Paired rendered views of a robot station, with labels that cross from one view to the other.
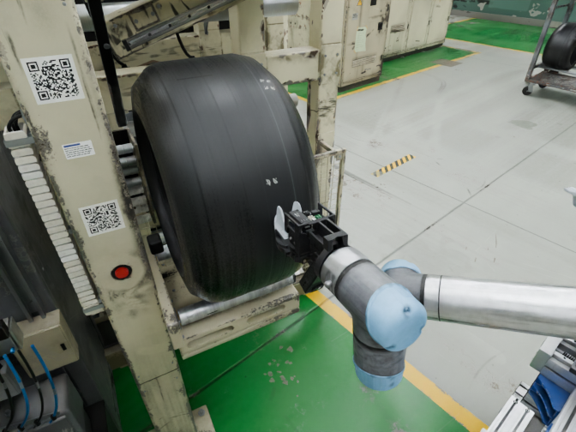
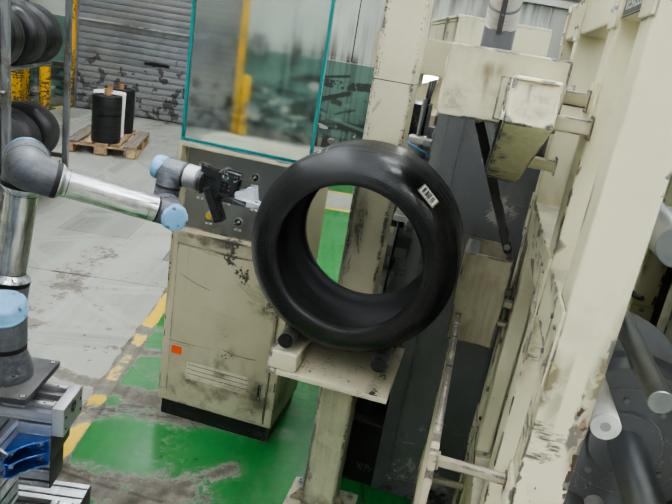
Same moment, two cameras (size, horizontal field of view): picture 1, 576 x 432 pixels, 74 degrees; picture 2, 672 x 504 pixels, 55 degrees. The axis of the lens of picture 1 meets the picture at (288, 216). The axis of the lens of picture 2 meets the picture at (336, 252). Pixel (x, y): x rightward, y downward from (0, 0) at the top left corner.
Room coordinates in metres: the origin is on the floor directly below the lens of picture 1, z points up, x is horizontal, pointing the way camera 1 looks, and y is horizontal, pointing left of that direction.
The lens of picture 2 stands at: (1.95, -1.27, 1.75)
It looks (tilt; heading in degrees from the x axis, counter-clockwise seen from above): 18 degrees down; 129
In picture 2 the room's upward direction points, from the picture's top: 10 degrees clockwise
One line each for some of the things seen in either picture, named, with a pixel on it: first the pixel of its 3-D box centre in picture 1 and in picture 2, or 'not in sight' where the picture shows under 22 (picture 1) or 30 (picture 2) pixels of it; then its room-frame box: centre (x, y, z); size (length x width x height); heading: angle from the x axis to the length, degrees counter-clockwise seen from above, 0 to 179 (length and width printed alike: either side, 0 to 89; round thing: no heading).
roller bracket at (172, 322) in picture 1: (159, 285); not in sight; (0.77, 0.37, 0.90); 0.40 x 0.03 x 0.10; 28
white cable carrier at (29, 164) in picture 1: (63, 231); not in sight; (0.65, 0.49, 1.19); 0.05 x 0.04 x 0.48; 28
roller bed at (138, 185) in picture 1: (112, 183); (479, 291); (1.09, 0.58, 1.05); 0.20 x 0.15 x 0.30; 118
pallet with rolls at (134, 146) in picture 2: not in sight; (111, 116); (-5.46, 3.09, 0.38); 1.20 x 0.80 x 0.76; 139
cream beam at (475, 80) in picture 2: not in sight; (501, 84); (1.17, 0.23, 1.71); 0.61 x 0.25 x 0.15; 118
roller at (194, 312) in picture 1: (237, 296); (302, 319); (0.73, 0.14, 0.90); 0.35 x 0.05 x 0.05; 118
